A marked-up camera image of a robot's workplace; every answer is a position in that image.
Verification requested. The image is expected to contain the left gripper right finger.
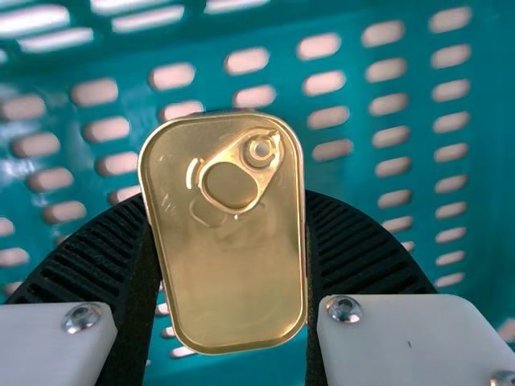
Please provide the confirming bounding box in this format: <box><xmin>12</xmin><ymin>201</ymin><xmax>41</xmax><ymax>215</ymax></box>
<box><xmin>302</xmin><ymin>188</ymin><xmax>515</xmax><ymax>386</ymax></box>

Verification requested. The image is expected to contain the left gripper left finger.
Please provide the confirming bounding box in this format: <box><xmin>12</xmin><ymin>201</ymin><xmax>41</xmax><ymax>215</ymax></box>
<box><xmin>0</xmin><ymin>194</ymin><xmax>164</xmax><ymax>386</ymax></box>

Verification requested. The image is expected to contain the gold rectangular tin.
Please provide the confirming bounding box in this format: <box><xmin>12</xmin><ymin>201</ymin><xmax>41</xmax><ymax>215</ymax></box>
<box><xmin>136</xmin><ymin>110</ymin><xmax>309</xmax><ymax>357</ymax></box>

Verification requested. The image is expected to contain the teal shopping basket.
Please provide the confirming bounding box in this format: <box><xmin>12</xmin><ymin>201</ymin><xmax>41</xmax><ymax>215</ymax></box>
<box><xmin>0</xmin><ymin>0</ymin><xmax>515</xmax><ymax>386</ymax></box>

